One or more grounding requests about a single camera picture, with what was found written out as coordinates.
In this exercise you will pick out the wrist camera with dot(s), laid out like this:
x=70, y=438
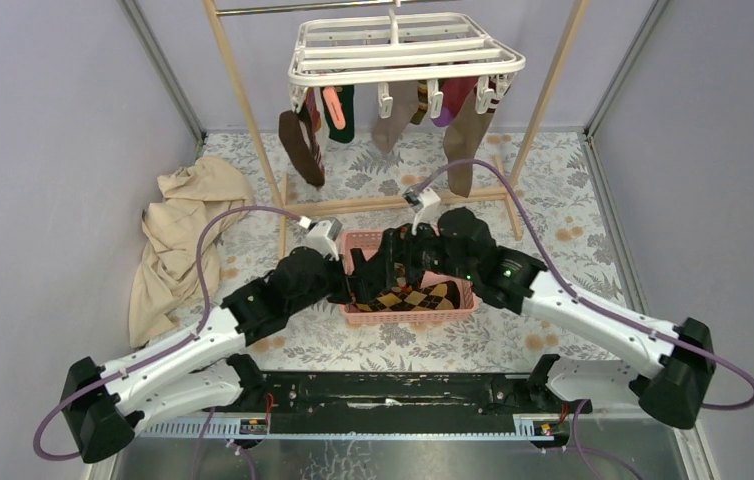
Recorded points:
x=322, y=235
x=425, y=204

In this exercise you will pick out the metal hanging rod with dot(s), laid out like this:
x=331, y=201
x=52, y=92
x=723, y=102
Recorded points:
x=315, y=6

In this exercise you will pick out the pink plastic basket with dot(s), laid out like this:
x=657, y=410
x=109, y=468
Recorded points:
x=368, y=241

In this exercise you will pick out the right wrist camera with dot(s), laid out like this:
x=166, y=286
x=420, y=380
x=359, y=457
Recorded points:
x=425, y=204

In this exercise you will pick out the green sock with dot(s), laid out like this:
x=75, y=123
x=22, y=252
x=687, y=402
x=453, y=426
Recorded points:
x=339, y=111

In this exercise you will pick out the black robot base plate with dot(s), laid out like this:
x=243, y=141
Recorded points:
x=399, y=403

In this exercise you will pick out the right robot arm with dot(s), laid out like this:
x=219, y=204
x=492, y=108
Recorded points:
x=664, y=368

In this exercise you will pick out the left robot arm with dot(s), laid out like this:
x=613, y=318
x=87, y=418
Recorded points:
x=199, y=367

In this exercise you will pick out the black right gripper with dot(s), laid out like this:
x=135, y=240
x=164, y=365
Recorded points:
x=398, y=246

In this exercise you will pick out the taupe sock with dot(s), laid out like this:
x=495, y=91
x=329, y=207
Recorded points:
x=461, y=141

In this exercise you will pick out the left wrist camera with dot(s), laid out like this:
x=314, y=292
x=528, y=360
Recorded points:
x=322, y=235

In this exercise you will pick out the beige cloth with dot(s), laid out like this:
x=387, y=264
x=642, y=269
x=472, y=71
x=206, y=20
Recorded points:
x=167, y=277

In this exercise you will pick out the dark brown tan argyle sock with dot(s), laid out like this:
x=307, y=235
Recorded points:
x=440, y=296

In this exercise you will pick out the floral patterned mat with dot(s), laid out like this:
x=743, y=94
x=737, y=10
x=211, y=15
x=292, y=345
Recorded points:
x=555, y=187

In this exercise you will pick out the white clip hanger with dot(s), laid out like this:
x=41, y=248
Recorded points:
x=393, y=48

